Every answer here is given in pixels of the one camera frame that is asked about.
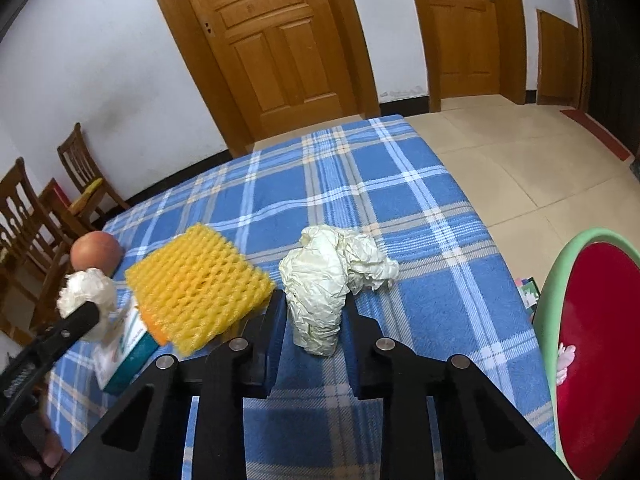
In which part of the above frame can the cream paper ball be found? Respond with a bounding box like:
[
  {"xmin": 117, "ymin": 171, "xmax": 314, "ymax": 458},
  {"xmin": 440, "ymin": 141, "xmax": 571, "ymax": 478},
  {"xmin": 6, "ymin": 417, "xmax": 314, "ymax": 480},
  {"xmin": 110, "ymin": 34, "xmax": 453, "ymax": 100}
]
[
  {"xmin": 279, "ymin": 224, "xmax": 399, "ymax": 358},
  {"xmin": 56, "ymin": 268, "xmax": 117, "ymax": 342}
]

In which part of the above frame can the person's left hand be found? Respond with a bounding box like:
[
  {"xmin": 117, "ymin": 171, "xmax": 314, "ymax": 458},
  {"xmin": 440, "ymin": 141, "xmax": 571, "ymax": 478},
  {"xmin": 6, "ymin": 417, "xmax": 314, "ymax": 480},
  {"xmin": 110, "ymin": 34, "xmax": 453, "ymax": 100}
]
[{"xmin": 20, "ymin": 412, "xmax": 68, "ymax": 479}]

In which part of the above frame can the yellow foam fruit net back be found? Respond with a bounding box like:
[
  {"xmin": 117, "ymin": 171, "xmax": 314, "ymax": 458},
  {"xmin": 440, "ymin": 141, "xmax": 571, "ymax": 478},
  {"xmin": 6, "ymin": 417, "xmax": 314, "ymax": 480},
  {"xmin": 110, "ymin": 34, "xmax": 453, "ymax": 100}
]
[{"xmin": 125, "ymin": 223, "xmax": 276, "ymax": 356}]

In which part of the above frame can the blue plaid tablecloth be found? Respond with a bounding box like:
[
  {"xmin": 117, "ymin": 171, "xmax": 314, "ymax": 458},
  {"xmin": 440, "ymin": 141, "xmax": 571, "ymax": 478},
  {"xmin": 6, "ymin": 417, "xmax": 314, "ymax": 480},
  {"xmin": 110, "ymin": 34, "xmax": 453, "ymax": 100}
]
[{"xmin": 43, "ymin": 112, "xmax": 558, "ymax": 480}]

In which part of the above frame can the teal white cardboard box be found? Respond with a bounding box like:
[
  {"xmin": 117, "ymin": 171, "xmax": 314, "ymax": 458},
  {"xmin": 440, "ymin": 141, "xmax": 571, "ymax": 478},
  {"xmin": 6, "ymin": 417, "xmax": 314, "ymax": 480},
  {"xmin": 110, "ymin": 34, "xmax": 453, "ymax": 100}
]
[{"xmin": 92, "ymin": 296, "xmax": 158, "ymax": 396}]

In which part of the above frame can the wooden chair near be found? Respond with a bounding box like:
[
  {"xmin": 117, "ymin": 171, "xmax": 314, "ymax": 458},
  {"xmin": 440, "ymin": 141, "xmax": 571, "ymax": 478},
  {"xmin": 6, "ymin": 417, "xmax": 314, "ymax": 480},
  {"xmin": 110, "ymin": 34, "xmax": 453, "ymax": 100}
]
[{"xmin": 1, "ymin": 157, "xmax": 72, "ymax": 344}]

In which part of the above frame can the wooden chair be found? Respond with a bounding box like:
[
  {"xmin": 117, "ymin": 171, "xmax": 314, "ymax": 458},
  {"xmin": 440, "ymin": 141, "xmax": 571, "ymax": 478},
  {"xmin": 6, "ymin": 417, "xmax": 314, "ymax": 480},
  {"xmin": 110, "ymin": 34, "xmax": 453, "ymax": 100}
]
[
  {"xmin": 39, "ymin": 122, "xmax": 130, "ymax": 240},
  {"xmin": 1, "ymin": 157, "xmax": 72, "ymax": 344}
]

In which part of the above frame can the red apple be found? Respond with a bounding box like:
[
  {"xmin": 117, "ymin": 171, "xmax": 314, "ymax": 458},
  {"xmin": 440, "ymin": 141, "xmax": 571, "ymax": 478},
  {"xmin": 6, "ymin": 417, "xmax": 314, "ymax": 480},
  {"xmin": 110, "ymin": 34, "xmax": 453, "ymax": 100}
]
[{"xmin": 70, "ymin": 231, "xmax": 124, "ymax": 278}]

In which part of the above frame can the wooden chair far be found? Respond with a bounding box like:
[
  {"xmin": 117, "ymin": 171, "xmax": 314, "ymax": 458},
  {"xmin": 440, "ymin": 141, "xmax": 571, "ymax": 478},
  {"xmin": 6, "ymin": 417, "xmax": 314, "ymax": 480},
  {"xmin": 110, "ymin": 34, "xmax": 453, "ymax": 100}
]
[{"xmin": 39, "ymin": 122, "xmax": 130, "ymax": 240}]

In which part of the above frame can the green red watermelon bin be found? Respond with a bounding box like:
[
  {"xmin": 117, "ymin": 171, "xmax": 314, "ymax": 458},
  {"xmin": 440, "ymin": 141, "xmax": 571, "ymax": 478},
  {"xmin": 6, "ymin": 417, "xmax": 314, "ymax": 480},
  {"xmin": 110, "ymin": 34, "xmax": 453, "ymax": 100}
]
[{"xmin": 533, "ymin": 228, "xmax": 639, "ymax": 479}]

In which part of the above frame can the wooden door left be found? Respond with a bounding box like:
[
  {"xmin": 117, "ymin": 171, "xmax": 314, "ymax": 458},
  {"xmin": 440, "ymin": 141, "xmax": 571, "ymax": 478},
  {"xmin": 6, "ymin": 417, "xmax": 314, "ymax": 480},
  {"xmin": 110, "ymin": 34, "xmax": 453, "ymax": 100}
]
[{"xmin": 157, "ymin": 0, "xmax": 380, "ymax": 156}]

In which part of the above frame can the small wooden cabinet door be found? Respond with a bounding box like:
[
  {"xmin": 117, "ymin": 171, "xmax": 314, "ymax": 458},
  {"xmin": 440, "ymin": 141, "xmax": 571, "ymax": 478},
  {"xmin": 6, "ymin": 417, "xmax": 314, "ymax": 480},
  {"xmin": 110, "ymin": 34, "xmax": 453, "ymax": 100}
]
[{"xmin": 537, "ymin": 9, "xmax": 582, "ymax": 106}]

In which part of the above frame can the wooden door right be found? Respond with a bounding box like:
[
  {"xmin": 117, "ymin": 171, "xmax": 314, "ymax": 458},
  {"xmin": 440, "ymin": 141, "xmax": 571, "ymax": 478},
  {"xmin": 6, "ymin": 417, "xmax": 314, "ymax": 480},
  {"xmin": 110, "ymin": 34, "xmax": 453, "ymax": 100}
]
[{"xmin": 414, "ymin": 0, "xmax": 527, "ymax": 112}]

